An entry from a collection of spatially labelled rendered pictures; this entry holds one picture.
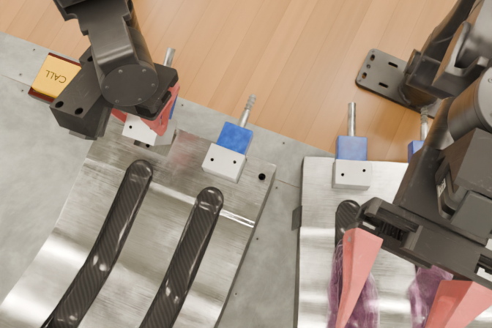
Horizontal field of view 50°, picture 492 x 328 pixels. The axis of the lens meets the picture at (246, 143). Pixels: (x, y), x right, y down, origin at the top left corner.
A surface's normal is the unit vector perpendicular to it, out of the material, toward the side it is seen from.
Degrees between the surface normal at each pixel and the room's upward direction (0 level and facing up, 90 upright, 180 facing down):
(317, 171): 0
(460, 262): 2
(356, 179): 0
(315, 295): 17
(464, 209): 37
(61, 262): 23
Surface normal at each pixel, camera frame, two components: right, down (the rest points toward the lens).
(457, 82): -0.44, 0.88
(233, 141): -0.03, -0.25
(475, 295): -0.20, 0.11
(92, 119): 0.91, 0.30
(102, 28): -0.15, -0.55
